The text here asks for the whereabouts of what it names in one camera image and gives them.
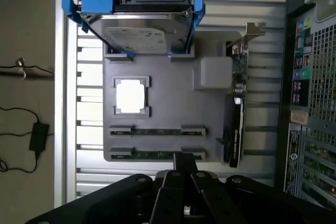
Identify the green RAM stick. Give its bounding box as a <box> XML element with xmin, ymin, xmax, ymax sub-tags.
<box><xmin>110</xmin><ymin>151</ymin><xmax>204</xmax><ymax>161</ymax></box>
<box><xmin>110</xmin><ymin>128</ymin><xmax>204</xmax><ymax>136</ymax></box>

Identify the black graphics card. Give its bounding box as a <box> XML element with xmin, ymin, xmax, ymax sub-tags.
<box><xmin>222</xmin><ymin>22</ymin><xmax>267</xmax><ymax>168</ymax></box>

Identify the square silver CPU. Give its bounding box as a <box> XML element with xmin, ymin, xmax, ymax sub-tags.
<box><xmin>116</xmin><ymin>79</ymin><xmax>146</xmax><ymax>114</ymax></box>

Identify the grey parts rack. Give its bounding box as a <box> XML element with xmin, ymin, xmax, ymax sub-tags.
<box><xmin>102</xmin><ymin>31</ymin><xmax>249</xmax><ymax>166</ymax></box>

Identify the black power adapter brick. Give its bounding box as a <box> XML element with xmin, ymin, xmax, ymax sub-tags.
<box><xmin>28</xmin><ymin>122</ymin><xmax>50</xmax><ymax>153</ymax></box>

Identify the black PC case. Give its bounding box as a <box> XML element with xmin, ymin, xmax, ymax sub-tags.
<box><xmin>272</xmin><ymin>0</ymin><xmax>336</xmax><ymax>209</ymax></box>

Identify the silver hard disk drive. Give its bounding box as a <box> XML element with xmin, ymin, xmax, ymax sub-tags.
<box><xmin>88</xmin><ymin>0</ymin><xmax>192</xmax><ymax>54</ymax></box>

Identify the white hook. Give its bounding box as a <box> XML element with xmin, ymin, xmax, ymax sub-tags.
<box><xmin>15</xmin><ymin>57</ymin><xmax>27</xmax><ymax>80</ymax></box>

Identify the blue disk caddy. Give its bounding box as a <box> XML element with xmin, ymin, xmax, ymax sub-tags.
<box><xmin>61</xmin><ymin>0</ymin><xmax>205</xmax><ymax>61</ymax></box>

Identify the black power adapter cable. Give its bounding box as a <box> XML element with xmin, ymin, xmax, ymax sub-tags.
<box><xmin>0</xmin><ymin>106</ymin><xmax>40</xmax><ymax>174</ymax></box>

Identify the thin black wire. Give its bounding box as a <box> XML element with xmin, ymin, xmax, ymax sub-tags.
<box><xmin>0</xmin><ymin>64</ymin><xmax>55</xmax><ymax>78</ymax></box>

